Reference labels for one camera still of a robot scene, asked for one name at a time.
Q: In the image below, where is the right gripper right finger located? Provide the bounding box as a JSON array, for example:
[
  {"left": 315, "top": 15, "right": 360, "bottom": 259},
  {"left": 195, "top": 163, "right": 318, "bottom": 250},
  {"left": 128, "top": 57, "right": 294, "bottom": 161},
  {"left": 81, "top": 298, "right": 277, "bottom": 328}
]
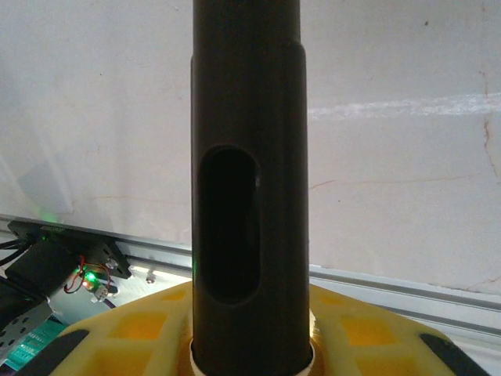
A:
[{"left": 309, "top": 284, "right": 493, "bottom": 376}]

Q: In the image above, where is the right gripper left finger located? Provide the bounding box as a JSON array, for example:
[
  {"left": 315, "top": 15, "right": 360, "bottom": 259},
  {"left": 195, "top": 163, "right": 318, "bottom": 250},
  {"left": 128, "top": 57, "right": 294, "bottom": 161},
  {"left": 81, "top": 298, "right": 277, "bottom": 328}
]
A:
[{"left": 21, "top": 281, "right": 194, "bottom": 376}]

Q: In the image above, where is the dark brown hand brush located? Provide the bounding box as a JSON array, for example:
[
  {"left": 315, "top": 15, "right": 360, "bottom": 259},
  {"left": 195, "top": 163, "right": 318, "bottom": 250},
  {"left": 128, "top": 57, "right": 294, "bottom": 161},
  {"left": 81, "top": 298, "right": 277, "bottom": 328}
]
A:
[{"left": 189, "top": 0, "right": 313, "bottom": 376}]

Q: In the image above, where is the small black controller board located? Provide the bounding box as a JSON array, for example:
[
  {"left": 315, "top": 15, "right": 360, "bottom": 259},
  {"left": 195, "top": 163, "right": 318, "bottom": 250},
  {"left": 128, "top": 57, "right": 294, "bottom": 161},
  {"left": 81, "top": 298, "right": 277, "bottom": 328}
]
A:
[{"left": 76, "top": 269, "right": 118, "bottom": 305}]

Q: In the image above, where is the green circuit board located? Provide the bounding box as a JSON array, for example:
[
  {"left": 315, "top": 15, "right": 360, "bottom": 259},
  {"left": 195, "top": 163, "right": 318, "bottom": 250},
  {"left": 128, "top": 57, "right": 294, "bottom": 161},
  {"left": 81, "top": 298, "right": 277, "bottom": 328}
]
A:
[{"left": 5, "top": 327, "right": 63, "bottom": 371}]

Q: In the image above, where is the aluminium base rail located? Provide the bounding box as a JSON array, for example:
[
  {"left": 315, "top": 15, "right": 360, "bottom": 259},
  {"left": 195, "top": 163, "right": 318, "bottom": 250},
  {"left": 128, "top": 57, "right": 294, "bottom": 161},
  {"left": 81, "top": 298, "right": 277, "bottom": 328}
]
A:
[{"left": 117, "top": 234, "right": 501, "bottom": 342}]

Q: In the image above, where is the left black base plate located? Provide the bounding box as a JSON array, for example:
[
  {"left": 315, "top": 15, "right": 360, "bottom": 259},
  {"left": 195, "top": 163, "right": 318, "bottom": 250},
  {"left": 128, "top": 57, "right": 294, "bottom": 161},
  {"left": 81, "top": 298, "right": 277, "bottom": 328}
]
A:
[{"left": 7, "top": 219, "right": 132, "bottom": 280}]

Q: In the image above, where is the grey perforated metal bracket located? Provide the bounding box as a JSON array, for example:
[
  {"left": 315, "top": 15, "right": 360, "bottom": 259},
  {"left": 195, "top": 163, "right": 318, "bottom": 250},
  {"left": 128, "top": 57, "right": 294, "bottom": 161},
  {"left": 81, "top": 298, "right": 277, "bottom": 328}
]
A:
[{"left": 0, "top": 295, "right": 54, "bottom": 356}]

